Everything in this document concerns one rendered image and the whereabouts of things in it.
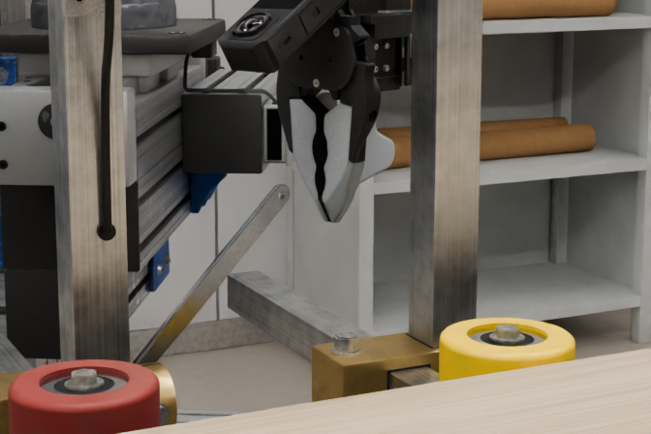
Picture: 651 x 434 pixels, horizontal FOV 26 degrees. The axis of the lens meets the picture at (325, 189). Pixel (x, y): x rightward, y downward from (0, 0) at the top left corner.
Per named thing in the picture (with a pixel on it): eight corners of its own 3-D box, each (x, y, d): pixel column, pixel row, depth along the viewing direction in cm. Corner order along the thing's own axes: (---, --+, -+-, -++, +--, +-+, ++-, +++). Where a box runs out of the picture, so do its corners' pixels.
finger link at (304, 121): (375, 212, 106) (376, 90, 105) (320, 224, 102) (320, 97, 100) (345, 206, 108) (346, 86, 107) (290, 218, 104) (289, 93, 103)
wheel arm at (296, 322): (225, 317, 121) (224, 268, 121) (261, 312, 123) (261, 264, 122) (497, 503, 83) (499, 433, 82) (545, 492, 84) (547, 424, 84)
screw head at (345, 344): (325, 349, 96) (325, 332, 96) (353, 345, 97) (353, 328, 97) (339, 357, 94) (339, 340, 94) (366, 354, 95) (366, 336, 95)
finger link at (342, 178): (406, 218, 104) (408, 94, 102) (351, 231, 100) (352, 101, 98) (375, 212, 106) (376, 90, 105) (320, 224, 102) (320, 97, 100)
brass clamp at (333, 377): (307, 411, 99) (307, 342, 98) (472, 384, 105) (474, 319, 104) (346, 440, 93) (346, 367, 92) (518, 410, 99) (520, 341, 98)
